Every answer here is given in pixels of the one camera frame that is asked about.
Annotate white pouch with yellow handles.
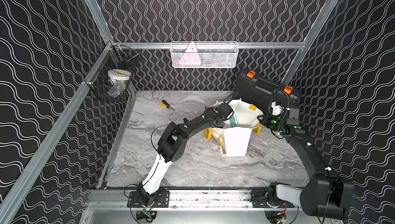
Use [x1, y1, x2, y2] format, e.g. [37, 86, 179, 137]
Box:
[204, 99, 263, 157]

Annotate teal utility knife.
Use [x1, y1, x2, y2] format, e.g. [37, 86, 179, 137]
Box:
[229, 116, 237, 127]

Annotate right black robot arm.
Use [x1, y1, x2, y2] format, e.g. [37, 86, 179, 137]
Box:
[257, 89, 354, 220]

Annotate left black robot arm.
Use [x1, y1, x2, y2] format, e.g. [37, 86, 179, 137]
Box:
[137, 92, 238, 202]

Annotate black tool case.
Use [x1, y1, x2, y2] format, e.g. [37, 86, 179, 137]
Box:
[234, 69, 302, 114]

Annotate yellow black screwdriver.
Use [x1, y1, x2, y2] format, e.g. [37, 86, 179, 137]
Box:
[159, 100, 174, 110]

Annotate pink triangle card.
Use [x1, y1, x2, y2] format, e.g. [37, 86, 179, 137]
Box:
[179, 42, 202, 67]

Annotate white wire wall basket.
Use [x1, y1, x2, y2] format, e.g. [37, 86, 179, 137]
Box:
[170, 41, 239, 69]

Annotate black wire corner basket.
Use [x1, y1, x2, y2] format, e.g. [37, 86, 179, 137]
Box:
[88, 43, 142, 103]

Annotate silver mounting rail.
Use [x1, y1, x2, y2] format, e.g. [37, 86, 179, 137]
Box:
[127, 188, 295, 209]

